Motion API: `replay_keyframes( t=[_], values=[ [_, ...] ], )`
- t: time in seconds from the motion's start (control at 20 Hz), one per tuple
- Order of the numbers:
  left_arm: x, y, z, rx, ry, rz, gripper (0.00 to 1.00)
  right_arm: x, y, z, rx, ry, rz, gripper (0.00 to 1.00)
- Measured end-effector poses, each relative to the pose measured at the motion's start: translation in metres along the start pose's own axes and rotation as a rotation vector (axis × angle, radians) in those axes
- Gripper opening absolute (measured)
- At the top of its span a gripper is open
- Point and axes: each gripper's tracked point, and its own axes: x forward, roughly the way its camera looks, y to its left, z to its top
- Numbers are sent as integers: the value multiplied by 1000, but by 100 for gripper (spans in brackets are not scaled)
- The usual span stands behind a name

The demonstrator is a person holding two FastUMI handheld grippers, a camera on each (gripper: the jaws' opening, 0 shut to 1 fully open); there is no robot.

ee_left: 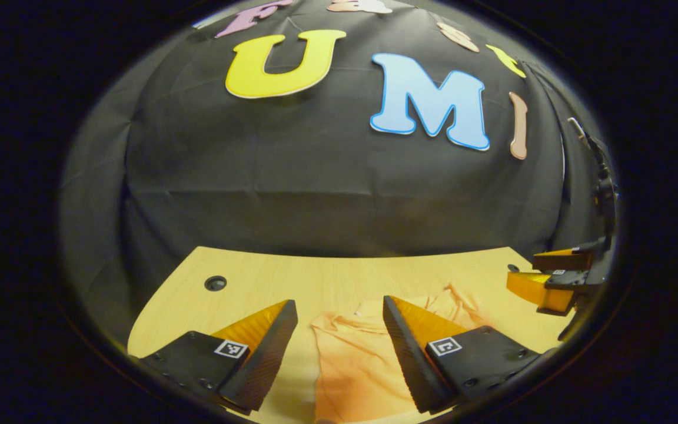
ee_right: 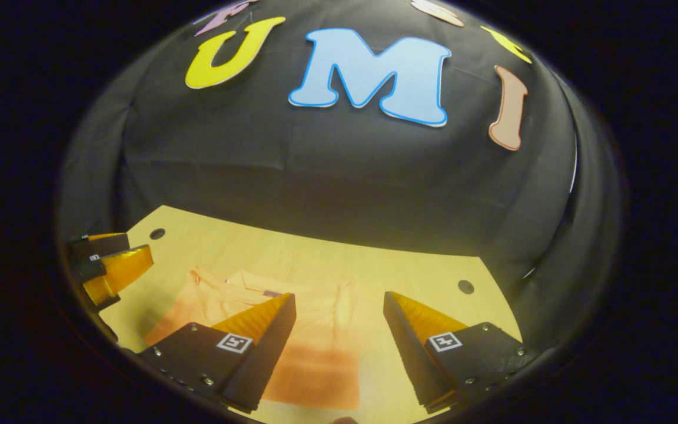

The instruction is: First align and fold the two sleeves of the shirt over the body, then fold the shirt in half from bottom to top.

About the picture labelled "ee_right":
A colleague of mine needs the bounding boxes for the orange T-shirt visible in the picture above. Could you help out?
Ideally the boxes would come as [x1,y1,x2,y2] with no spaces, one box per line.
[144,266,364,411]

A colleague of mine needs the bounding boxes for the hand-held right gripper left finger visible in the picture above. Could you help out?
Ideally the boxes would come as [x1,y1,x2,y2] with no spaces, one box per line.
[139,293,297,414]

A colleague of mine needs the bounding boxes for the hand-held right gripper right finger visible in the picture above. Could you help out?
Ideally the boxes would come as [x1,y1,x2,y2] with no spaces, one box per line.
[383,291,543,414]

